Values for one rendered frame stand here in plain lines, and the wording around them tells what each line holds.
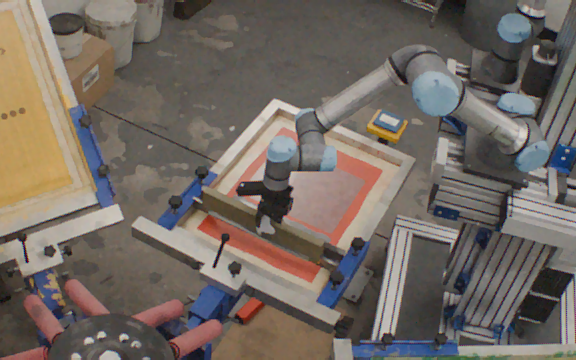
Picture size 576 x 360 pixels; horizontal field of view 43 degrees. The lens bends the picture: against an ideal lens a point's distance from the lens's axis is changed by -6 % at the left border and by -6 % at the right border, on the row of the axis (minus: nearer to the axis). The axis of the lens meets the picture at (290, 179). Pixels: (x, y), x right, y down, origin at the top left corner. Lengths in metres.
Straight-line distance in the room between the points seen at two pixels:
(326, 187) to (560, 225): 0.82
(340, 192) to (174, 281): 1.16
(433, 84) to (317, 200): 0.79
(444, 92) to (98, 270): 2.07
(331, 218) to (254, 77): 2.25
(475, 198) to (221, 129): 2.05
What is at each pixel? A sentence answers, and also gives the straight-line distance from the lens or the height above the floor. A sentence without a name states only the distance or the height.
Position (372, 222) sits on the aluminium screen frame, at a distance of 2.57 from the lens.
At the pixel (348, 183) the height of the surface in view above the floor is 0.96.
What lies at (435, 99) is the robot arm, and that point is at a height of 1.63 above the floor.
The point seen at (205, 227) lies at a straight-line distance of 2.50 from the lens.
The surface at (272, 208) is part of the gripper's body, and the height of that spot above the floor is 1.19.
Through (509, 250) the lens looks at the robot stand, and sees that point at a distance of 3.04.
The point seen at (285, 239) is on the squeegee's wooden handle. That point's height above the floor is 1.07.
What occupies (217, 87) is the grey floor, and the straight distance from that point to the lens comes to 4.62.
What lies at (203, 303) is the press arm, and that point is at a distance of 2.20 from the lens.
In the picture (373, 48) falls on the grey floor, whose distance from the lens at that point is 5.19.
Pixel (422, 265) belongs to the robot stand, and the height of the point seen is 0.21.
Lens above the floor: 2.81
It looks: 43 degrees down
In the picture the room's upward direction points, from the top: 10 degrees clockwise
